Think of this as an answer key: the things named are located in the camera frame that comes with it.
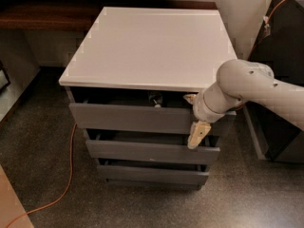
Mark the orange cable at right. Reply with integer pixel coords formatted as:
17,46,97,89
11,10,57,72
236,0,304,111

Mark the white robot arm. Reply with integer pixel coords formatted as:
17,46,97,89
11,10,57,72
183,59,304,149

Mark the light wooden board corner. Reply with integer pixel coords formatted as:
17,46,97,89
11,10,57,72
0,165,34,228

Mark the grey drawer cabinet white top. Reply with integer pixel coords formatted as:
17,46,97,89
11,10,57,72
59,7,236,190

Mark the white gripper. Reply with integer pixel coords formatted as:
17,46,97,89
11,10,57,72
183,92,222,149

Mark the dark cabinet at right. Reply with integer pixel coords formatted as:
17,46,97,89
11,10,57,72
244,0,304,163

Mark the dark framed object at left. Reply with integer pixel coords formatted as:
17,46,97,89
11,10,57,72
0,61,10,93

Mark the dark wooden shelf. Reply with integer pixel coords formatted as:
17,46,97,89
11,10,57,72
0,0,217,31

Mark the clear plastic water bottle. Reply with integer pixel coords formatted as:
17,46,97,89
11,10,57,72
148,91,163,107

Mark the grey middle drawer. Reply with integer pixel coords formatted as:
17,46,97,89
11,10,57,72
85,130,219,165

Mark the orange floor cable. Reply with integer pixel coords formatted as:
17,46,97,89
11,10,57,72
4,123,78,228

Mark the grey top drawer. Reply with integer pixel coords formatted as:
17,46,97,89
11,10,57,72
69,86,196,135

